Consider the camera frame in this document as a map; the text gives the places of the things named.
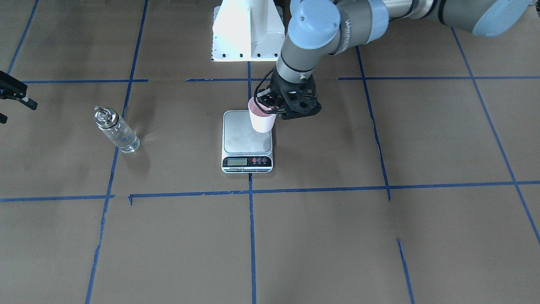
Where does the pink paper cup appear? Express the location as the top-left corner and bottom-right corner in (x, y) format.
(248, 97), (277, 133)

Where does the glass sauce dispenser bottle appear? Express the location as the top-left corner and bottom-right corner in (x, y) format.
(94, 105), (140, 153)

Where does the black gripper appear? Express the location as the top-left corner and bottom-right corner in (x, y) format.
(255, 71), (322, 120)

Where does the white digital kitchen scale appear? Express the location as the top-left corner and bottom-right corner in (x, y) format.
(221, 110), (274, 174)

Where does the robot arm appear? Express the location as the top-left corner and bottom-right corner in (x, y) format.
(248, 0), (530, 120)

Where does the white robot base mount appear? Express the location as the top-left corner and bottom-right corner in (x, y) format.
(211, 0), (286, 62)

